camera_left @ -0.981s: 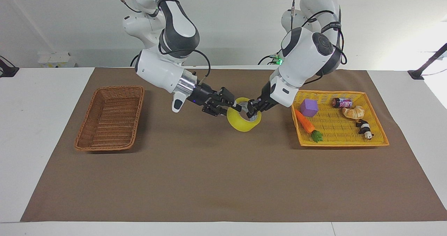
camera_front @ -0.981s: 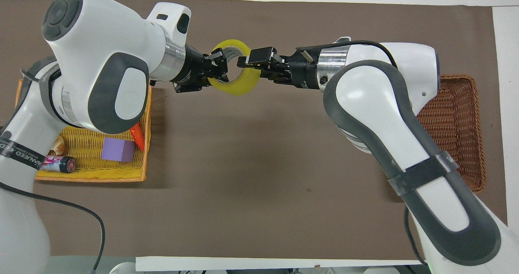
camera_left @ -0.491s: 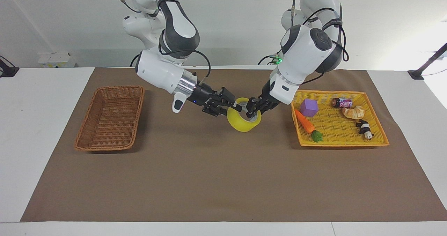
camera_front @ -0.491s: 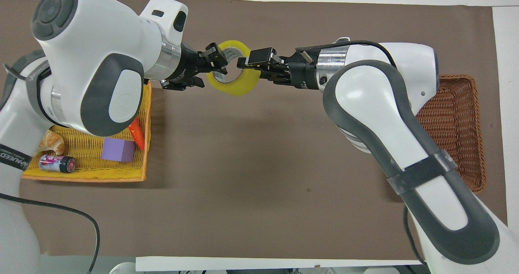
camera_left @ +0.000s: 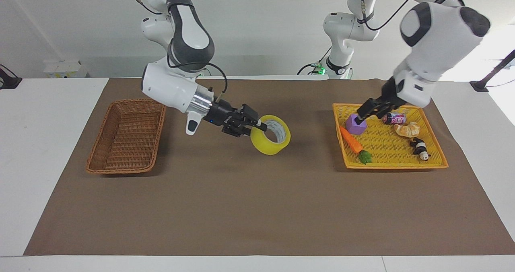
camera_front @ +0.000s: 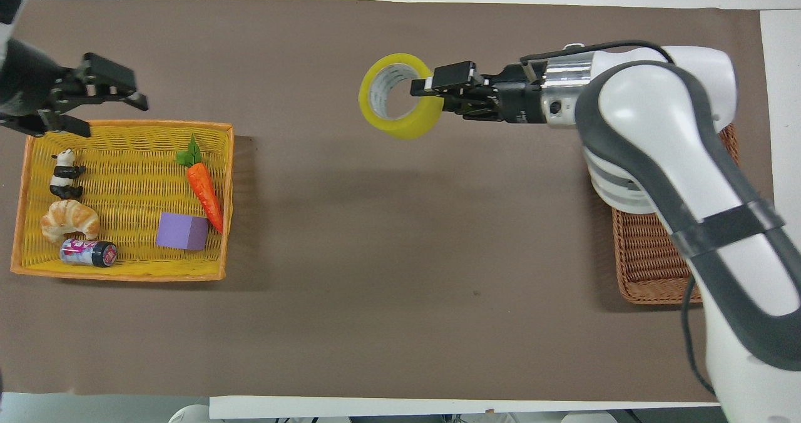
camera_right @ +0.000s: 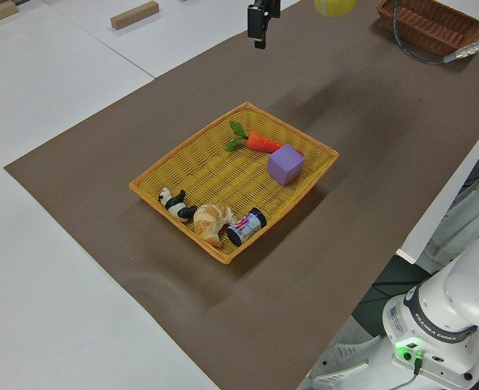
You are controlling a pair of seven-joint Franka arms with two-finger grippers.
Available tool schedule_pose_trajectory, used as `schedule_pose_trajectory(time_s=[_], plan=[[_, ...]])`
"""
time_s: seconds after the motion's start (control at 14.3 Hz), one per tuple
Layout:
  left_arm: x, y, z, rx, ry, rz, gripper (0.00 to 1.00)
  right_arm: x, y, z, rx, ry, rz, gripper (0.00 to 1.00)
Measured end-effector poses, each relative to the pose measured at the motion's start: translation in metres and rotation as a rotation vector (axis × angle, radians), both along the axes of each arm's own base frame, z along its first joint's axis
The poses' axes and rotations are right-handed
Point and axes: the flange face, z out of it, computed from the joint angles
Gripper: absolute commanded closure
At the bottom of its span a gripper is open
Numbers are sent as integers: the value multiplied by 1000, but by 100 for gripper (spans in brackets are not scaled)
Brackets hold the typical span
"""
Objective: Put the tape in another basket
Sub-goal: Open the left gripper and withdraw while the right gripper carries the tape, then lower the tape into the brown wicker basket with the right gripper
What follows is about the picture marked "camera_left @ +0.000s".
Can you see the toy croissant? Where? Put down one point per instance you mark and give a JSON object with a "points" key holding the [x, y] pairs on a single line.
{"points": [[407, 129]]}

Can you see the purple block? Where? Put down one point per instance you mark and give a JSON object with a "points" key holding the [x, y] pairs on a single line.
{"points": [[354, 126]]}

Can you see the white wall box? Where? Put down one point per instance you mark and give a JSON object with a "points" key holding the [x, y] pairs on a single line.
{"points": [[64, 69]]}

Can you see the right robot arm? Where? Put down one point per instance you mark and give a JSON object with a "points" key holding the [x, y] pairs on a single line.
{"points": [[189, 34]]}

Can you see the small drink can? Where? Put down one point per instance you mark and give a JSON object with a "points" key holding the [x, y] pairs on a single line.
{"points": [[396, 118]]}

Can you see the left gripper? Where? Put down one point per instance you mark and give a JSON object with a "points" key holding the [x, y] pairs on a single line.
{"points": [[390, 93]]}

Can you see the yellow plastic basket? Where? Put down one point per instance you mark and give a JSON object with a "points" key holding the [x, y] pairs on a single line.
{"points": [[392, 153]]}

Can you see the black stand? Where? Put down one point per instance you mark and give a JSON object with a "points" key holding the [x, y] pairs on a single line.
{"points": [[493, 73], [9, 81]]}

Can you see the orange toy carrot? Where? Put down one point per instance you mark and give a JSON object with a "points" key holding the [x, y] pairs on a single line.
{"points": [[351, 141]]}

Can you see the brown wicker basket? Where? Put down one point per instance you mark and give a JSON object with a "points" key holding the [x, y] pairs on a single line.
{"points": [[124, 139]]}

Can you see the black and white toy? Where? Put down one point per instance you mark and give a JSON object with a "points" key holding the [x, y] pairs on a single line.
{"points": [[420, 147]]}

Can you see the yellow tape roll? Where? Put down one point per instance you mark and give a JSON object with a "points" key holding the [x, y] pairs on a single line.
{"points": [[263, 145]]}

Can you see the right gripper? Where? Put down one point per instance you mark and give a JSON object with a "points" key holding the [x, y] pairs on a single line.
{"points": [[223, 114]]}

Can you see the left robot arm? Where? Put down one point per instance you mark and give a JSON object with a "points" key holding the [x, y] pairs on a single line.
{"points": [[438, 38]]}

